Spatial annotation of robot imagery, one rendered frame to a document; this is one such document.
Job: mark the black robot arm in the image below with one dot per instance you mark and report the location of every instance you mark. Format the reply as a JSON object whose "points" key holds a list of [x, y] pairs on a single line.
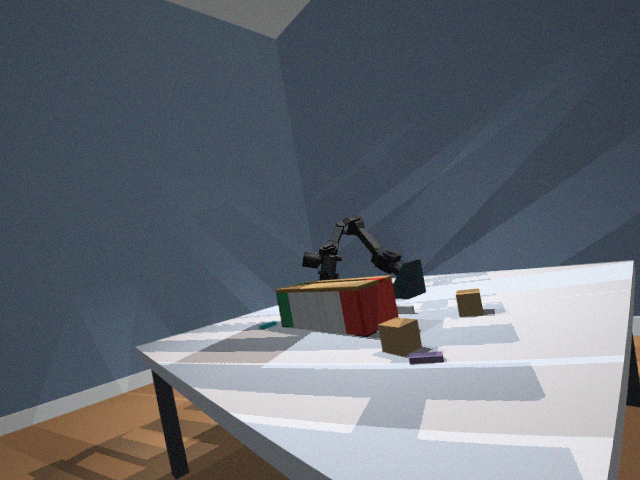
{"points": [[328, 257]]}

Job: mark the purple flat bar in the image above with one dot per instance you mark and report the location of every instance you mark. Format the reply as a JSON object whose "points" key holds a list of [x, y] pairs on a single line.
{"points": [[429, 357]]}

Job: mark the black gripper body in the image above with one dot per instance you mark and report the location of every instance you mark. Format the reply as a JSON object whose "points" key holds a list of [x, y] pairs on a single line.
{"points": [[327, 274]]}

